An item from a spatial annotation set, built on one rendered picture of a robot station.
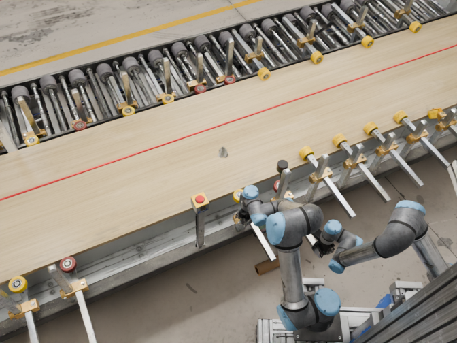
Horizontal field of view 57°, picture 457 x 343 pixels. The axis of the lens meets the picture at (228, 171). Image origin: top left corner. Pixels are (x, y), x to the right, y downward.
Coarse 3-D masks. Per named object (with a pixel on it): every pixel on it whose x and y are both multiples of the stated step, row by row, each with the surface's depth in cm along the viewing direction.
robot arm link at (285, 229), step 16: (272, 224) 159; (288, 224) 157; (304, 224) 158; (272, 240) 160; (288, 240) 159; (288, 256) 163; (288, 272) 165; (288, 288) 168; (288, 304) 171; (304, 304) 171; (288, 320) 171; (304, 320) 172
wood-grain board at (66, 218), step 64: (320, 64) 313; (384, 64) 316; (448, 64) 320; (128, 128) 268; (192, 128) 271; (256, 128) 274; (320, 128) 277; (384, 128) 280; (0, 192) 237; (64, 192) 240; (128, 192) 242; (192, 192) 244; (0, 256) 216; (64, 256) 218
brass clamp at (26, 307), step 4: (32, 300) 211; (36, 300) 212; (20, 304) 209; (24, 304) 209; (28, 304) 210; (36, 304) 210; (24, 308) 208; (28, 308) 208; (32, 308) 209; (36, 308) 210; (8, 312) 207; (20, 312) 207; (24, 312) 208; (12, 316) 207; (16, 316) 207; (20, 316) 209
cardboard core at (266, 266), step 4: (276, 256) 314; (268, 260) 311; (276, 260) 310; (260, 264) 308; (264, 264) 308; (268, 264) 308; (272, 264) 309; (276, 264) 310; (256, 268) 312; (260, 268) 306; (264, 268) 307; (268, 268) 308; (272, 268) 309; (256, 272) 312; (260, 272) 306; (264, 272) 308
